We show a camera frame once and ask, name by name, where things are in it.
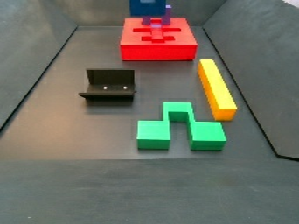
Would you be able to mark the blue U-shaped block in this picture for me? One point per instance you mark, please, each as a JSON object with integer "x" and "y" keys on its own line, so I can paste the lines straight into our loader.
{"x": 147, "y": 7}

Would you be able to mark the black angled fixture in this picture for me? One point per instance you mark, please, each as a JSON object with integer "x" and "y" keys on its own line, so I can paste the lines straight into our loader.
{"x": 110, "y": 84}

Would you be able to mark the yellow long block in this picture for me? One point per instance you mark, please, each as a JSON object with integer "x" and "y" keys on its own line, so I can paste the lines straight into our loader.
{"x": 222, "y": 104}

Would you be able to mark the red slotted base block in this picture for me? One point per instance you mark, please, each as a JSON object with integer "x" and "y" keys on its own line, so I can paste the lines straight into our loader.
{"x": 158, "y": 41}

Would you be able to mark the purple U-shaped block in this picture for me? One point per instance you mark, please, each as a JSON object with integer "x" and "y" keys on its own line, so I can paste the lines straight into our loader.
{"x": 167, "y": 17}

